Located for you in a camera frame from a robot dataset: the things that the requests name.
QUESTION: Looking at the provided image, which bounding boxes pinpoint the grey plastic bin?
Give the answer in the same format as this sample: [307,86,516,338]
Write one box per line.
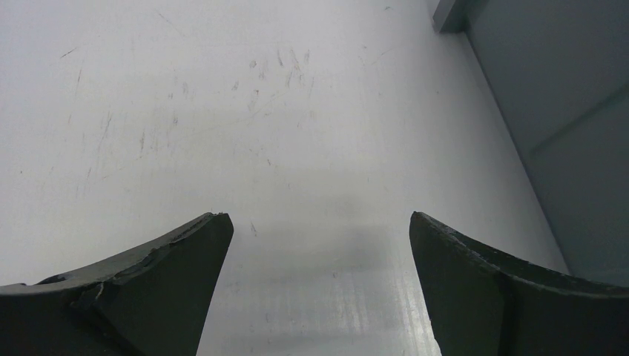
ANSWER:
[428,1,628,287]

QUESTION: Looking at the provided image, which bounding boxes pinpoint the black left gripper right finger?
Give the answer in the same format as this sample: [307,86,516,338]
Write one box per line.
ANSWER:
[409,212,628,355]

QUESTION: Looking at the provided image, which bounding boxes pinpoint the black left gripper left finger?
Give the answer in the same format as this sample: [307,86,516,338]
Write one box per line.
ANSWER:
[1,213,234,355]

